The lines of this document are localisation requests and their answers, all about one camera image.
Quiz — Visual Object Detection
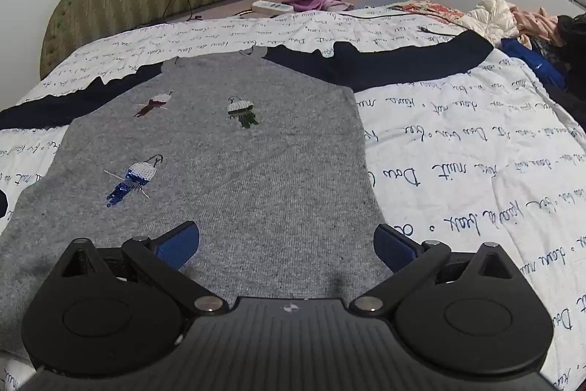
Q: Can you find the white printed quilt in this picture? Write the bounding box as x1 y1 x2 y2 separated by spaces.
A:
0 0 586 391

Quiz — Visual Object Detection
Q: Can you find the white power strip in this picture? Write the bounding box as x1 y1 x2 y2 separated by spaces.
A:
252 0 294 15

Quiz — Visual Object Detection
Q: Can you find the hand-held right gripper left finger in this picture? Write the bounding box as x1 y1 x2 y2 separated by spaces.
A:
57 221 230 318

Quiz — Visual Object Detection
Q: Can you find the white puffer jacket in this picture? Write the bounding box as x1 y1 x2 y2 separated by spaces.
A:
457 0 521 46

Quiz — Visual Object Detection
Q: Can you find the blue garment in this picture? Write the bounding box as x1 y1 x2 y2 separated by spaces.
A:
500 37 567 92

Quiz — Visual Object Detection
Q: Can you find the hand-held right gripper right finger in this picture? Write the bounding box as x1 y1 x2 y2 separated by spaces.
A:
349 223 526 318

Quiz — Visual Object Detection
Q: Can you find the black cable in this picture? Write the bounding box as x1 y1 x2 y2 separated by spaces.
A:
162 0 203 23
338 3 459 37

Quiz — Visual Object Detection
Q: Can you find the floral cloth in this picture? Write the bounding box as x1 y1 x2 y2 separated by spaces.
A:
393 0 466 24

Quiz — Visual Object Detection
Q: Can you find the pink cloth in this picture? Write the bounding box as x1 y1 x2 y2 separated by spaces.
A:
509 5 562 49

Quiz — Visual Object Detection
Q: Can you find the grey sweater with navy sleeves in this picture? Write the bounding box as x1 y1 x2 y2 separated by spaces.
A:
0 18 495 366

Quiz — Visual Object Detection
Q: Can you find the dark clothing pile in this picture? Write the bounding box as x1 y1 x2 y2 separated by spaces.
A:
531 12 586 136

